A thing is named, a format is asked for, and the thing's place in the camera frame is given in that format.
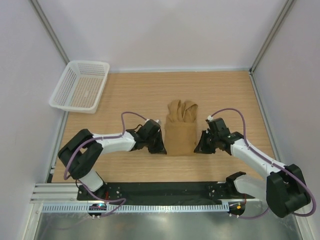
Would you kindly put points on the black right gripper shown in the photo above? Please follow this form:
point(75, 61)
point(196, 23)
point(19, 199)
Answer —
point(202, 147)

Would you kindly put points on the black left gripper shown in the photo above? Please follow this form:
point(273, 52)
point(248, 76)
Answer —
point(160, 148)

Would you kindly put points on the tan ribbed tank top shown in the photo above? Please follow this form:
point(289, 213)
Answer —
point(180, 138)

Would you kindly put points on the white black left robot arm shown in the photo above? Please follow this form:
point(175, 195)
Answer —
point(80, 154)

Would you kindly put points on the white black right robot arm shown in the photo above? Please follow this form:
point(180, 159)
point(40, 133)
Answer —
point(283, 187)

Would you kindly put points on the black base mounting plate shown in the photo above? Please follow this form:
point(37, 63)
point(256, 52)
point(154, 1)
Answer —
point(170, 193)

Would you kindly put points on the white perforated plastic basket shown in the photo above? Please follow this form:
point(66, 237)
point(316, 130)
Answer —
point(80, 86)

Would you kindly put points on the slotted grey cable duct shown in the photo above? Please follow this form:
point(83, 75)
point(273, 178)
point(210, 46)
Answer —
point(83, 207)

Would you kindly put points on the aluminium frame rail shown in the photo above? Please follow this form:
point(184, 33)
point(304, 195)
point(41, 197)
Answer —
point(54, 193)

